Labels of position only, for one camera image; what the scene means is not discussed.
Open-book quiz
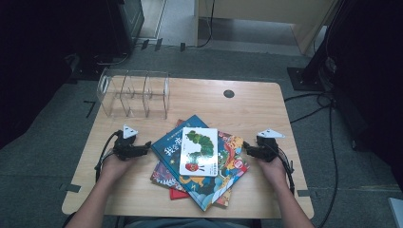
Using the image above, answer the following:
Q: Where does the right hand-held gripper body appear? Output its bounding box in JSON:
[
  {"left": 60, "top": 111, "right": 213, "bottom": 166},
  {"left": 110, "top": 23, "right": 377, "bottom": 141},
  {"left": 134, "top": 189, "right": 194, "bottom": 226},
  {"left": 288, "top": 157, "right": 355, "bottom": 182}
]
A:
[{"left": 255, "top": 128, "right": 285, "bottom": 163}]

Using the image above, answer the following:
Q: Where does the black equipment cabinet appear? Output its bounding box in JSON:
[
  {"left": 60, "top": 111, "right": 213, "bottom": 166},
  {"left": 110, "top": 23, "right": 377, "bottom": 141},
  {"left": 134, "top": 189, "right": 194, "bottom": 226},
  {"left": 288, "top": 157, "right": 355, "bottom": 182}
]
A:
[{"left": 106, "top": 0, "right": 145, "bottom": 56}]

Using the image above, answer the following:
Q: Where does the white flat object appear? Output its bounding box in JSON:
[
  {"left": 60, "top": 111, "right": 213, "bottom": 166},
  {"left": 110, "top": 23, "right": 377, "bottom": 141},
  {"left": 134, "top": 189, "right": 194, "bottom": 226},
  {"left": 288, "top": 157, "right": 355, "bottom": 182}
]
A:
[{"left": 388, "top": 197, "right": 403, "bottom": 228}]

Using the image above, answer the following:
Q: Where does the dark blue picture book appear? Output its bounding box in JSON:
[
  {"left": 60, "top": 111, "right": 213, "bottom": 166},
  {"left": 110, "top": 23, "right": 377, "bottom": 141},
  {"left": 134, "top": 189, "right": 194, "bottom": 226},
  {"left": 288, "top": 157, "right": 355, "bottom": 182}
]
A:
[{"left": 150, "top": 114, "right": 250, "bottom": 212}]

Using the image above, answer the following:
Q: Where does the black metal stand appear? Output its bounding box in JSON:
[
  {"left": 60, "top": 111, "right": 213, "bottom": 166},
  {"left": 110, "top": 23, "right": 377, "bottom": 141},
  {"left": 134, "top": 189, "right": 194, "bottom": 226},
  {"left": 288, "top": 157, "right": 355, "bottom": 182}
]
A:
[{"left": 286, "top": 0, "right": 353, "bottom": 93}]

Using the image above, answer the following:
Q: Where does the clear acrylic book rack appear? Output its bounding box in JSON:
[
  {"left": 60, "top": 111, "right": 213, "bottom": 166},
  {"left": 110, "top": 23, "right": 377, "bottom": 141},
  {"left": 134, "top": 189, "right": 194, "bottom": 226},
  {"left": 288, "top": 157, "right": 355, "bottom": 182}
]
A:
[{"left": 97, "top": 68, "right": 171, "bottom": 121}]

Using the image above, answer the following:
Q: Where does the beige wooden furniture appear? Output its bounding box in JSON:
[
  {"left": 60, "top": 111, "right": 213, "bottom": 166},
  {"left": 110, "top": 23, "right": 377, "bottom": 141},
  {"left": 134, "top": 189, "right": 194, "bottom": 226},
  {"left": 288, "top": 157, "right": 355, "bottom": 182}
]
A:
[{"left": 193, "top": 0, "right": 336, "bottom": 55}]

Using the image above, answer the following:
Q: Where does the light blue monster picture book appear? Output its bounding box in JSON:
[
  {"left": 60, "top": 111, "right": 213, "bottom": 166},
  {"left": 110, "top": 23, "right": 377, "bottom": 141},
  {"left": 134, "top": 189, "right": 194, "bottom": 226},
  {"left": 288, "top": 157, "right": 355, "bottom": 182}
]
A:
[{"left": 149, "top": 130, "right": 245, "bottom": 207}]

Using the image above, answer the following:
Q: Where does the left hand-held gripper black cable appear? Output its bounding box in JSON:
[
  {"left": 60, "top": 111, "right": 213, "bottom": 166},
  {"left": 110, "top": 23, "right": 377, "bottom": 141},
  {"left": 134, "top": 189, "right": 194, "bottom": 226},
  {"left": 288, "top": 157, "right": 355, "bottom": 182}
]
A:
[{"left": 94, "top": 130, "right": 123, "bottom": 183}]

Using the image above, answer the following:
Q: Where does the long black floor cable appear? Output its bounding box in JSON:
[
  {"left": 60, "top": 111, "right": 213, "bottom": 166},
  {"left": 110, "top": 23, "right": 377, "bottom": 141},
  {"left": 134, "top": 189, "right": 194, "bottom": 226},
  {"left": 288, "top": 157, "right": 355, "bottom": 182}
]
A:
[{"left": 317, "top": 94, "right": 339, "bottom": 228}]

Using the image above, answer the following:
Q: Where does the black hanging cable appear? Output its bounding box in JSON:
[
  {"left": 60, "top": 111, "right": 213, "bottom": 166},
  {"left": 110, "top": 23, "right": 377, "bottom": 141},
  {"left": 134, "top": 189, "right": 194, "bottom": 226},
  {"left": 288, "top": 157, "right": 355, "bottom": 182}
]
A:
[{"left": 196, "top": 0, "right": 217, "bottom": 49}]

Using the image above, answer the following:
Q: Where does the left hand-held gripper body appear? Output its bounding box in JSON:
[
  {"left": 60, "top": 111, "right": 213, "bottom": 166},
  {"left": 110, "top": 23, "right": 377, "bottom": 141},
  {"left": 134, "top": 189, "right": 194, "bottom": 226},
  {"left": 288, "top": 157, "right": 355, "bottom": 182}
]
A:
[{"left": 112, "top": 123, "right": 142, "bottom": 161}]

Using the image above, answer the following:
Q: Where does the black angled tape mark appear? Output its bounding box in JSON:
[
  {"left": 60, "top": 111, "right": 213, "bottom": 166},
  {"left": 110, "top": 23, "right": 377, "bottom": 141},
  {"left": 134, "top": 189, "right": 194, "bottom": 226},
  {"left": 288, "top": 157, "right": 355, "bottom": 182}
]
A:
[{"left": 83, "top": 100, "right": 97, "bottom": 119}]

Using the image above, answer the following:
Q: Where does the person's right hand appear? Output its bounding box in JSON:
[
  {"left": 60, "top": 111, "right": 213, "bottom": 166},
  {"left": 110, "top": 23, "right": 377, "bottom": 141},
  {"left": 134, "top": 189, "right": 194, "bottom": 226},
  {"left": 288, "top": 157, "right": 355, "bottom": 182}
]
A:
[{"left": 256, "top": 157, "right": 288, "bottom": 188}]

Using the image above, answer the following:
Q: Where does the white caterpillar picture book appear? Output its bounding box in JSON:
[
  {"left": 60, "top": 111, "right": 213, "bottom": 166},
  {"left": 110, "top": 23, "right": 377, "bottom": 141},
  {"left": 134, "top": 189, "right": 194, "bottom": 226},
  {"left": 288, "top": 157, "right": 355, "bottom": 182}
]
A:
[{"left": 179, "top": 126, "right": 219, "bottom": 178}]

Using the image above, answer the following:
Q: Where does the person's left hand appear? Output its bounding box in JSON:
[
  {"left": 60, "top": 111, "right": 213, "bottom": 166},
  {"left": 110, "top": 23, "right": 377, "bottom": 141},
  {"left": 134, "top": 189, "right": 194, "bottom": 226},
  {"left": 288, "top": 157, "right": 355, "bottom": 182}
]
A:
[{"left": 100, "top": 155, "right": 137, "bottom": 184}]

